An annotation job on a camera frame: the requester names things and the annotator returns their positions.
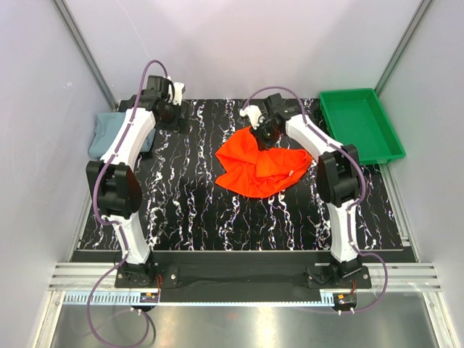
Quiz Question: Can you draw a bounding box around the green plastic tray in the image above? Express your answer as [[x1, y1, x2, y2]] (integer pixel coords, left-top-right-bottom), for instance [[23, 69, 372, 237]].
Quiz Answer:
[[319, 88, 406, 165]]

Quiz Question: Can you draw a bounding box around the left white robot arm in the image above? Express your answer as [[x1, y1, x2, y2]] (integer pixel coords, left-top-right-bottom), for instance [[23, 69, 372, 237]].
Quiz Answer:
[[86, 75, 191, 287]]

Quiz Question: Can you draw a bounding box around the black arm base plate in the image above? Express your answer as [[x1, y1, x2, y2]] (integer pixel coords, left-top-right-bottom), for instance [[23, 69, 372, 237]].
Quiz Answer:
[[115, 251, 372, 305]]

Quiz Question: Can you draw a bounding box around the black marbled table mat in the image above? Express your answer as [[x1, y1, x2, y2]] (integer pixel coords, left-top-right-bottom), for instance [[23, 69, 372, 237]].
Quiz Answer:
[[78, 97, 413, 252]]

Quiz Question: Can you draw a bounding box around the left orange connector block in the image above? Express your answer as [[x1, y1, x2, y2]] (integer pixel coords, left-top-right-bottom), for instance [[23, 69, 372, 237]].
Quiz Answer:
[[140, 292, 159, 303]]

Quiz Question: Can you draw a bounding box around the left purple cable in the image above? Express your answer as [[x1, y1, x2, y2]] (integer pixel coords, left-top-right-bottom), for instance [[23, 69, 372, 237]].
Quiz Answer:
[[86, 59, 171, 347]]

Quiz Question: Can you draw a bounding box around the orange t shirt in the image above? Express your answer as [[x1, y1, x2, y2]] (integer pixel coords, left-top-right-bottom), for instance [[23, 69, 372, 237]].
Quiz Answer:
[[215, 128, 312, 199]]

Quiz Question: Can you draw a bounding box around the orange connector block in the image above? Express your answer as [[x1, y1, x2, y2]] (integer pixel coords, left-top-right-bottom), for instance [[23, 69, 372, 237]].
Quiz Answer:
[[140, 292, 159, 303], [334, 293, 357, 307]]

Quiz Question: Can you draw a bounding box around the right orange connector block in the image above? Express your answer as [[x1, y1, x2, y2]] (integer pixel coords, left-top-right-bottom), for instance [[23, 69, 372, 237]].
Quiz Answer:
[[334, 293, 357, 307]]

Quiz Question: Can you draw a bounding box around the folded grey-blue t shirt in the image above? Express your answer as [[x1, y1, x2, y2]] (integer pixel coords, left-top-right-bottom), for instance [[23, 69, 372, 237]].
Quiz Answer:
[[88, 108, 156, 167]]

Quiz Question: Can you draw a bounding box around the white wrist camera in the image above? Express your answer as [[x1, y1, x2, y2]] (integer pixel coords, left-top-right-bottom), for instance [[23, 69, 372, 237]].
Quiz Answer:
[[239, 105, 268, 131], [168, 82, 186, 105]]

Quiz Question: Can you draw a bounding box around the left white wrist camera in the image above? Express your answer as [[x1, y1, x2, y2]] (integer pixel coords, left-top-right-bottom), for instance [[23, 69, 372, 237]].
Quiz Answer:
[[168, 82, 186, 105]]

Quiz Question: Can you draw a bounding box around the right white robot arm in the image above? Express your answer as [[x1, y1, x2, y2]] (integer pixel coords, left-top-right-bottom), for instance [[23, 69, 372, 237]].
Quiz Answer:
[[240, 94, 365, 288]]

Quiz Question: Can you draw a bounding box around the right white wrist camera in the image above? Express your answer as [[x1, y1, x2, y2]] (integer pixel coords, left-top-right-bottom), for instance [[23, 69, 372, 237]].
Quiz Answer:
[[239, 105, 268, 131]]

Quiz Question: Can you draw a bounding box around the white slotted cable duct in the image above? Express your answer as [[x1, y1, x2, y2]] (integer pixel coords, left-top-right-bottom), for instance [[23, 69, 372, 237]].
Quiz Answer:
[[64, 291, 158, 306]]

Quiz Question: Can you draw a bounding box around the aluminium frame rail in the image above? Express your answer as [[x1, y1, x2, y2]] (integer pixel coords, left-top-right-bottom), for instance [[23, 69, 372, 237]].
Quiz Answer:
[[49, 262, 441, 292]]

